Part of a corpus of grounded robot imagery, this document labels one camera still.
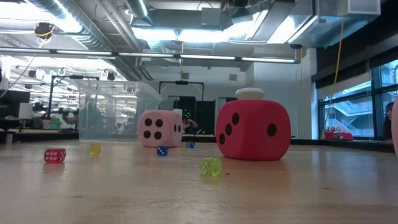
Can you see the black aluminium table frame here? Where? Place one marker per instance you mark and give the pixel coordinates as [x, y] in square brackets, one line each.
[342, 145]

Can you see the black gantry frame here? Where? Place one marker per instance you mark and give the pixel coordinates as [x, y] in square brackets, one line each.
[182, 82]
[74, 77]

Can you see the clear plastic bin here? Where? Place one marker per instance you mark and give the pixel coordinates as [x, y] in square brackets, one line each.
[109, 109]

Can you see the black background panel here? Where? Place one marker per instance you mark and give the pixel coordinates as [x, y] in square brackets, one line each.
[205, 116]

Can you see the red tray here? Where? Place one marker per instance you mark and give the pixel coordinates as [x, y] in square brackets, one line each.
[339, 136]

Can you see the small green die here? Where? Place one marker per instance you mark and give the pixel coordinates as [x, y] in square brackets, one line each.
[211, 167]

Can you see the large red foam die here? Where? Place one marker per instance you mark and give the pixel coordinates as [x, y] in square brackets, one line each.
[253, 130]

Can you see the white mushroom lamp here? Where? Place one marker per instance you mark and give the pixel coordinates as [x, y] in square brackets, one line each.
[250, 94]

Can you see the small blue die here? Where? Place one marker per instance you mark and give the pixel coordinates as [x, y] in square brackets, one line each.
[190, 145]
[162, 151]

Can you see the black hanging camera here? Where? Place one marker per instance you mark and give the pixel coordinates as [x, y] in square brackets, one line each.
[44, 30]

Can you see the small red die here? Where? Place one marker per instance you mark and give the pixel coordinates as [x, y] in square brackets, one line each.
[55, 155]

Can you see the person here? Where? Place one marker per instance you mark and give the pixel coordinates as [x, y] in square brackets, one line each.
[189, 123]
[387, 123]

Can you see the small yellow die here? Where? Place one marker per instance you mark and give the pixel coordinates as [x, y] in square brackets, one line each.
[95, 148]

